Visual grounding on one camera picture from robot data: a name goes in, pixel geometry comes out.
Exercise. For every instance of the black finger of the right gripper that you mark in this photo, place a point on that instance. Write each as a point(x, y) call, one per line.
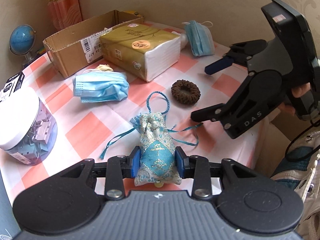
point(206, 114)

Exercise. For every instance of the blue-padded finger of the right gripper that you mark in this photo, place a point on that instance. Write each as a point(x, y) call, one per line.
point(218, 65)

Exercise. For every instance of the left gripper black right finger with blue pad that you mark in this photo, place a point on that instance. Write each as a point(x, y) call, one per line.
point(200, 170)

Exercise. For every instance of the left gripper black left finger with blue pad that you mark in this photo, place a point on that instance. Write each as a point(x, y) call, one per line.
point(115, 170)

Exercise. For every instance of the blue face mask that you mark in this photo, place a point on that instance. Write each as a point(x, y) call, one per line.
point(200, 37)
point(92, 87)

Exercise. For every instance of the blue embroidered sachet pouch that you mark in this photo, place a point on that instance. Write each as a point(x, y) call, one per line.
point(157, 149)

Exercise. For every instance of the white knotted cloth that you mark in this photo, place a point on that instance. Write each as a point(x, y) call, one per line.
point(183, 39)

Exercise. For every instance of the yellow knotted cleaning cloth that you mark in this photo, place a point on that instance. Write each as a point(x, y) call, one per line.
point(104, 68)

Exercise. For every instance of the person's right hand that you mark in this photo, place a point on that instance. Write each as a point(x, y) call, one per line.
point(297, 92)

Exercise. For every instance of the brown knitted hair scrunchie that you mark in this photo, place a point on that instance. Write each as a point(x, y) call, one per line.
point(185, 92)

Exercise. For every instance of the orange checkered tablecloth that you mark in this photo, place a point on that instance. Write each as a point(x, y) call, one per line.
point(84, 129)

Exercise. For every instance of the gold tissue pack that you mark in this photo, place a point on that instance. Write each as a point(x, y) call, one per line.
point(144, 51)

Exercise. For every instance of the clear jar white lid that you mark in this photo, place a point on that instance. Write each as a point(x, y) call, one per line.
point(28, 129)

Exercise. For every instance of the yellow toy car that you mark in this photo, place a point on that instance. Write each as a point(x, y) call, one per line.
point(133, 13)

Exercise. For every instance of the open cardboard box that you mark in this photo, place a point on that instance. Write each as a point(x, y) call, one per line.
point(77, 46)

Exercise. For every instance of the black white pen box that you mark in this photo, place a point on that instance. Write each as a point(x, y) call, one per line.
point(12, 84)

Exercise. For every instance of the colourful toy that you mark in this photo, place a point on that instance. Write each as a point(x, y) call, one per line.
point(41, 51)

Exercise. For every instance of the blue desk globe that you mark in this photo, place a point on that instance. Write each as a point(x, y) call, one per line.
point(22, 40)

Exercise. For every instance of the pink orange curtain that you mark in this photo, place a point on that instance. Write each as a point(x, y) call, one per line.
point(64, 13)

